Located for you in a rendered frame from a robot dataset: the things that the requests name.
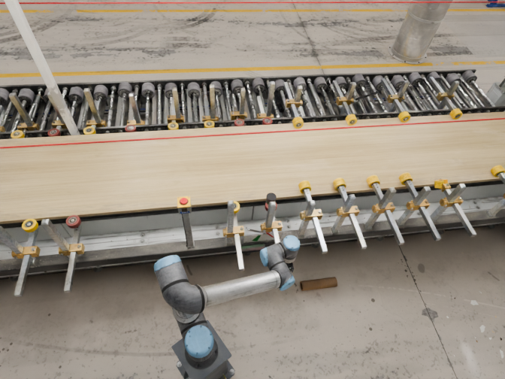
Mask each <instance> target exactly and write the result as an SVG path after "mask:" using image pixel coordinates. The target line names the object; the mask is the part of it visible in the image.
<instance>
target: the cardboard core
mask: <svg viewBox="0 0 505 379"><path fill-rule="evenodd" d="M300 286H301V291H305V290H317V289H323V288H329V287H337V278H336V277H328V278H322V279H315V280H304V281H301V282H300Z"/></svg>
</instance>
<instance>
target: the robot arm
mask: <svg viewBox="0 0 505 379"><path fill-rule="evenodd" d="M299 249H300V241H299V240H298V238H296V237H295V236H294V235H288V236H286V237H285V238H284V239H283V241H281V242H278V243H276V244H273V245H271V246H269V247H266V248H264V249H262V250H260V258H261V261H262V264H263V266H265V267H268V268H269V270H270V271H268V272H265V273H261V274H255V275H251V276H248V277H242V278H238V279H234V280H229V281H225V282H222V283H215V284H212V285H209V286H205V287H200V286H199V285H197V284H196V285H191V284H190V283H189V280H188V277H187V276H186V272H185V270H184V267H183V264H182V262H181V259H180V257H179V256H177V255H171V256H166V257H164V258H162V259H160V260H159V261H157V262H156V263H155V264H154V266H153V267H154V270H155V271H154V272H155V273H156V277H157V280H158V282H159V286H160V289H161V291H162V296H163V298H164V300H165V301H166V302H167V303H168V304H169V305H170V306H171V307H172V309H173V314H174V317H175V319H176V321H177V324H178V326H179V329H180V333H181V335H182V338H183V341H184V344H185V357H186V360H187V362H188V363H189V364H190V365H191V366H192V367H193V368H197V369H203V368H207V367H209V366H210V365H212V364H213V362H214V361H215V359H216V357H217V354H218V347H217V343H216V341H215V339H214V338H213V334H212V332H211V331H210V329H209V327H208V325H207V321H206V319H205V317H204V313H203V311H204V309H205V308H206V307H210V306H213V305H218V304H221V303H223V302H229V301H231V300H235V299H239V298H243V297H245V296H251V295H253V294H256V293H261V292H264V291H267V290H272V289H277V288H280V290H281V291H283V290H286V289H288V288H289V287H290V286H292V285H293V284H294V283H295V279H294V277H293V275H292V273H291V272H293V270H294V267H293V262H294V261H295V258H296V256H297V254H298V250H299ZM292 269H293V270H292Z"/></svg>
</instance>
